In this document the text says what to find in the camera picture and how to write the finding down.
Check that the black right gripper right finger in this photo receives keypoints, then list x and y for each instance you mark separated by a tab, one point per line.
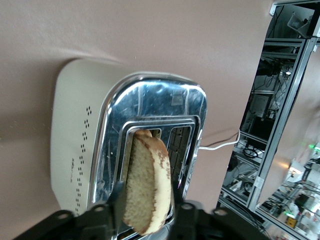
200	225

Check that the white plastic box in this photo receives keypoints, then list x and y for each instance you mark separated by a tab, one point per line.
300	25

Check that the slice of bread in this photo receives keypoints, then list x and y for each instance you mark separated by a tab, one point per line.
142	175

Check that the chrome and cream toaster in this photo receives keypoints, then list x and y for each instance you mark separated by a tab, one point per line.
75	112

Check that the white corner bracket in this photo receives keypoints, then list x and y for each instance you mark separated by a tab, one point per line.
272	10

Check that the brown table cover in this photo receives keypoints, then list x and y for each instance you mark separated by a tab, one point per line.
305	112
125	30

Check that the aluminium frame post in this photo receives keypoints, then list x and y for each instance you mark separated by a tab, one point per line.
282	122

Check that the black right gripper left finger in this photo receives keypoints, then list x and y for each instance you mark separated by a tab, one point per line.
95	225

